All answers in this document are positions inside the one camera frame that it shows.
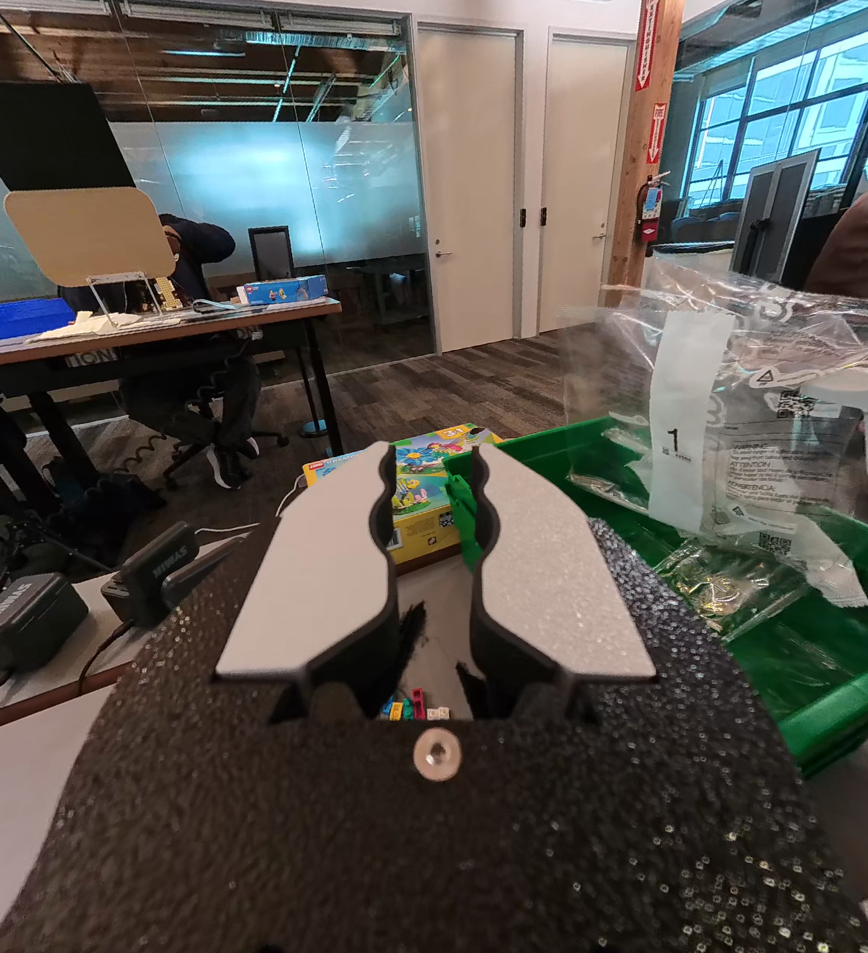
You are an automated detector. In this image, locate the large window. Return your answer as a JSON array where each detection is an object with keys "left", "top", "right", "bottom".
[{"left": 675, "top": 22, "right": 868, "bottom": 217}]

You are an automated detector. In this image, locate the blue lego box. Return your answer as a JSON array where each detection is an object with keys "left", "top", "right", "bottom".
[{"left": 236, "top": 274, "right": 329, "bottom": 306}]

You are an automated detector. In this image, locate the small black monitor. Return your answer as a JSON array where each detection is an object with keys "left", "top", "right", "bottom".
[{"left": 248, "top": 225, "right": 295, "bottom": 282}]

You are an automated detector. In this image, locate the yellow lego box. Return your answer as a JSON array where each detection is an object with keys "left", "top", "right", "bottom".
[{"left": 301, "top": 423, "right": 505, "bottom": 567}]

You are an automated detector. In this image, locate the small clear plastic bag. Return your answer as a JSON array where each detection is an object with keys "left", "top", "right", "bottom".
[
  {"left": 653, "top": 536, "right": 814, "bottom": 641},
  {"left": 568, "top": 465, "right": 654, "bottom": 515}
]

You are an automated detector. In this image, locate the red fire extinguisher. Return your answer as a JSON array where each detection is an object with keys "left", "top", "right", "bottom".
[{"left": 636, "top": 173, "right": 671, "bottom": 245}]

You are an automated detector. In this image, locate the white door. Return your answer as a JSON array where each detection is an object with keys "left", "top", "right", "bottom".
[
  {"left": 416, "top": 22, "right": 524, "bottom": 354},
  {"left": 538, "top": 26, "right": 639, "bottom": 336}
]

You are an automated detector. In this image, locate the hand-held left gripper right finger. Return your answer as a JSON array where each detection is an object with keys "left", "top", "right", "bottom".
[{"left": 468, "top": 444, "right": 660, "bottom": 717}]

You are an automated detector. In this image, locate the wooden post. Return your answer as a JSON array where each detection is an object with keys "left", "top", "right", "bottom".
[{"left": 601, "top": 0, "right": 686, "bottom": 306}]

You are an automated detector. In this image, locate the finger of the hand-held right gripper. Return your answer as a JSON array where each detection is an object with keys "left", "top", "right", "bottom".
[{"left": 799, "top": 356, "right": 868, "bottom": 492}]

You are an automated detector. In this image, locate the blue plastic bin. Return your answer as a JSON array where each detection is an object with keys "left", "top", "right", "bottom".
[{"left": 0, "top": 300, "right": 79, "bottom": 343}]

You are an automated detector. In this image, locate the wooden desk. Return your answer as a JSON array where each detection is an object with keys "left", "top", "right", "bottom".
[{"left": 0, "top": 294, "right": 345, "bottom": 492}]

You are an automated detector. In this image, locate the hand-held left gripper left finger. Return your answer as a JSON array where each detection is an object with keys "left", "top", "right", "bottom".
[{"left": 212, "top": 441, "right": 403, "bottom": 722}]

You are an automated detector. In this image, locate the black panel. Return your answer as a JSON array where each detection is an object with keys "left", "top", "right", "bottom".
[{"left": 0, "top": 80, "right": 137, "bottom": 195}]

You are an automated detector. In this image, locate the white cable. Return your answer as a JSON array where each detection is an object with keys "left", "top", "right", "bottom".
[{"left": 199, "top": 476, "right": 308, "bottom": 537}]

